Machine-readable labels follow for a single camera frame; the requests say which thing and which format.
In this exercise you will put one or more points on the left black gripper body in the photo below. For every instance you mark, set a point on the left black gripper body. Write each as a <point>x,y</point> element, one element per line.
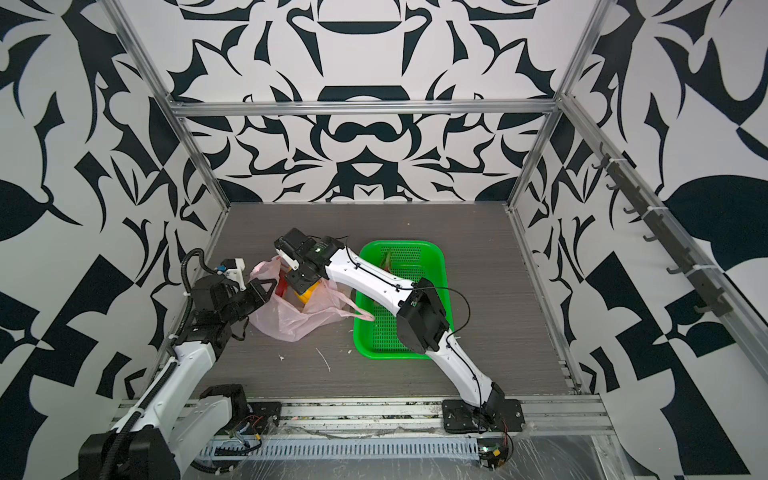
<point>242,302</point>

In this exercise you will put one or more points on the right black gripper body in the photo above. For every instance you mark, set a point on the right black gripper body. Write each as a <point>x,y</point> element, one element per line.
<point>301,278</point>

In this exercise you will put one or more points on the yellow banana bunch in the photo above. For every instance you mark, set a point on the yellow banana bunch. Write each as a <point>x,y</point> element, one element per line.
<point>305,297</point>

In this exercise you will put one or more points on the pink plastic bag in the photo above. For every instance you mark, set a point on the pink plastic bag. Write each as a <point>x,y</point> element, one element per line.
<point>286,318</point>

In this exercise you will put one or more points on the green plastic basket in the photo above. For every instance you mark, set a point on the green plastic basket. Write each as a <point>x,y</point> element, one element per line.
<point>410,260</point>

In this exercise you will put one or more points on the pink dragon fruit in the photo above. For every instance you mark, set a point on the pink dragon fruit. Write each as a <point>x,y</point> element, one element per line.
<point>389,262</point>

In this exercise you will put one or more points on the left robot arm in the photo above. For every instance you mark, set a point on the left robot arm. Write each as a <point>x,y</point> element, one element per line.
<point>150,441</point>

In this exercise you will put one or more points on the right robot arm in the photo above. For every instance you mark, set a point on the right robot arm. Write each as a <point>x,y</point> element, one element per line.
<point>421,317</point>

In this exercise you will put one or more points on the small circuit board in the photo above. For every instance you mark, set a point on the small circuit board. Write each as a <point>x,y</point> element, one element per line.
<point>494,452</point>

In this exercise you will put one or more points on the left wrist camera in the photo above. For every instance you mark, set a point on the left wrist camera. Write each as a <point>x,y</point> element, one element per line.
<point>233,269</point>

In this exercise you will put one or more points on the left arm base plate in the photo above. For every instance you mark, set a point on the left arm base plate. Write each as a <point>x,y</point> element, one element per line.
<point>259,418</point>

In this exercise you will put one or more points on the white slotted cable duct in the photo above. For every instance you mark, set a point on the white slotted cable duct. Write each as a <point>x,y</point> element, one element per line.
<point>350,449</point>

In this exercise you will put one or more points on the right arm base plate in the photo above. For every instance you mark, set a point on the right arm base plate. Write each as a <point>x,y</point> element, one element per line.
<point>458,417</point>

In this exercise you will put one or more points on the aluminium front rail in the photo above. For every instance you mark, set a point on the aluminium front rail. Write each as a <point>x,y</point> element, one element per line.
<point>379,417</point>

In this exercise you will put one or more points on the black wall hook rail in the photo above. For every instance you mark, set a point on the black wall hook rail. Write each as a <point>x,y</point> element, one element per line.
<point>667,231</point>

